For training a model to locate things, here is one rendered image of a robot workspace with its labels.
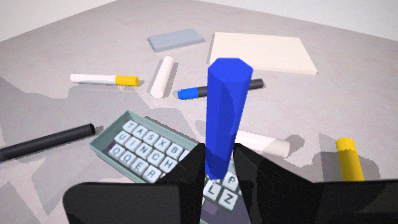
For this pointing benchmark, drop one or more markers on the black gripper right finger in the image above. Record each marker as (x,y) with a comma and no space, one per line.
(274,195)

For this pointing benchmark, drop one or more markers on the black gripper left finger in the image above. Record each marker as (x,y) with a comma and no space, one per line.
(175,198)

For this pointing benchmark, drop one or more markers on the small keyboard with keys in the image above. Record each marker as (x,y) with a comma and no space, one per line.
(143,151)

